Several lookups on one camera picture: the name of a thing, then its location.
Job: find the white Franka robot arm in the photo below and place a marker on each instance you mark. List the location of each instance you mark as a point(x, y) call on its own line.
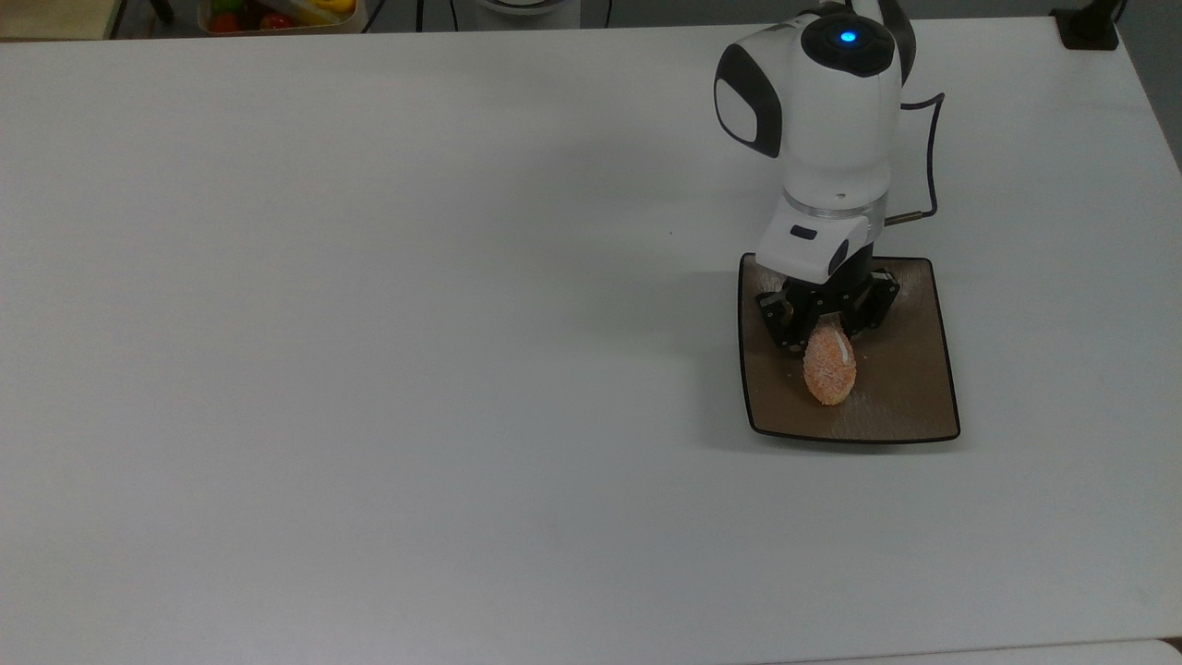
point(836, 120)

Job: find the sugared orange bread roll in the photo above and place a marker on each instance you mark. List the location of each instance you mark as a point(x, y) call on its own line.
point(829, 369)

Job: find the black stand base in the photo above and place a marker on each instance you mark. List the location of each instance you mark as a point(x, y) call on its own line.
point(1088, 28)

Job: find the wooden board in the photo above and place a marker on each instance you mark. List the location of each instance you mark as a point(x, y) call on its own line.
point(55, 17)

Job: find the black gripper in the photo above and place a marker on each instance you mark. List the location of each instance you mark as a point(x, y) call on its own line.
point(845, 277)

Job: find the box of toy food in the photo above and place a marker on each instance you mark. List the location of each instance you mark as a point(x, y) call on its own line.
point(277, 18)

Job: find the square brown ceramic plate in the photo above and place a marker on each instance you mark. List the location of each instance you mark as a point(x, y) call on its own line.
point(905, 369)

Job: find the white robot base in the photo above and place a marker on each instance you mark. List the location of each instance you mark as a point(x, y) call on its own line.
point(526, 9)

